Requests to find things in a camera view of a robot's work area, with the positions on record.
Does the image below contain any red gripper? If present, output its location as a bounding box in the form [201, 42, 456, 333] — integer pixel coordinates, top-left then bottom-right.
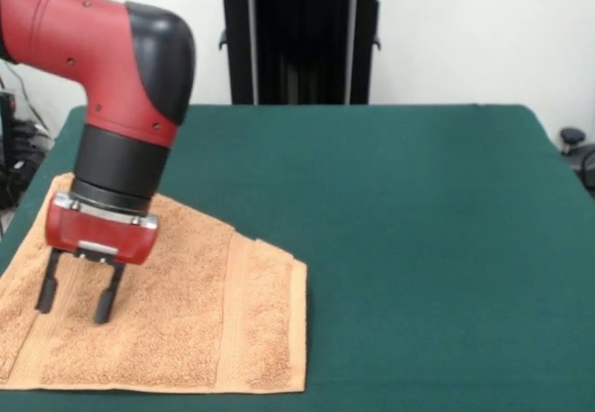
[35, 193, 160, 325]

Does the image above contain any orange terry towel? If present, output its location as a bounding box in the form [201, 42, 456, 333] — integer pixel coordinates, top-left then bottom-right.
[0, 172, 309, 393]

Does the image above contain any black electronics box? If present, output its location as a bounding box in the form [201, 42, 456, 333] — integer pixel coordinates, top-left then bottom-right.
[0, 90, 19, 171]

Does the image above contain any dark green tablecloth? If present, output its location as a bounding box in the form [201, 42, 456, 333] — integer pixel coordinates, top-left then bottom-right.
[0, 103, 595, 412]

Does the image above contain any black office chair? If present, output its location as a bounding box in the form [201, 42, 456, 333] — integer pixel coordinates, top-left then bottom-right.
[559, 126, 595, 199]

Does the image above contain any black cable bundle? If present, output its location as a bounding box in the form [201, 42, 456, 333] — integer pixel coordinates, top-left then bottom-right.
[0, 118, 53, 211]

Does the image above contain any grey wall cable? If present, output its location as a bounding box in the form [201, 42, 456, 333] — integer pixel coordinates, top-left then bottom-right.
[7, 62, 50, 129]

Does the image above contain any black robot pedestal with handle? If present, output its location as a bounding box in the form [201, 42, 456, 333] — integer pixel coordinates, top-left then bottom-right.
[203, 0, 401, 106]

